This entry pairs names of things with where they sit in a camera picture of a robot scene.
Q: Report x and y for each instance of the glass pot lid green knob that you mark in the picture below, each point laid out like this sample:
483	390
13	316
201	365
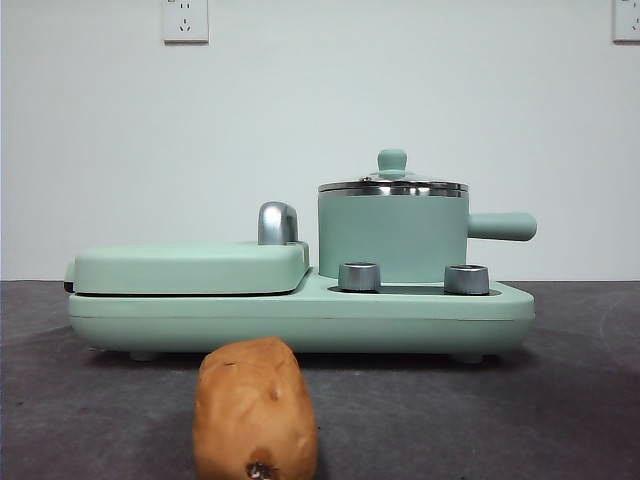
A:
392	160

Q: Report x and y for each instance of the brown potato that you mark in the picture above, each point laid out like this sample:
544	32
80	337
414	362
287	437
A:
255	410

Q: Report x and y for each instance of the mint green steamer pot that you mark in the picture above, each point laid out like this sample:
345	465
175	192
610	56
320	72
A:
390	235

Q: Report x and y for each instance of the mint green griddle lid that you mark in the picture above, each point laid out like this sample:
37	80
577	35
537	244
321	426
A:
175	270

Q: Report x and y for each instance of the silver control knob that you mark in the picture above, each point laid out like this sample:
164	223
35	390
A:
359	277
466	280

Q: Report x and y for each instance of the mint green breakfast machine base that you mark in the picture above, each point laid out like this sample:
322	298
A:
300	325

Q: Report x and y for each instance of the white wall socket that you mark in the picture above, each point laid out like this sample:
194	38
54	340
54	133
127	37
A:
185	20
627	20

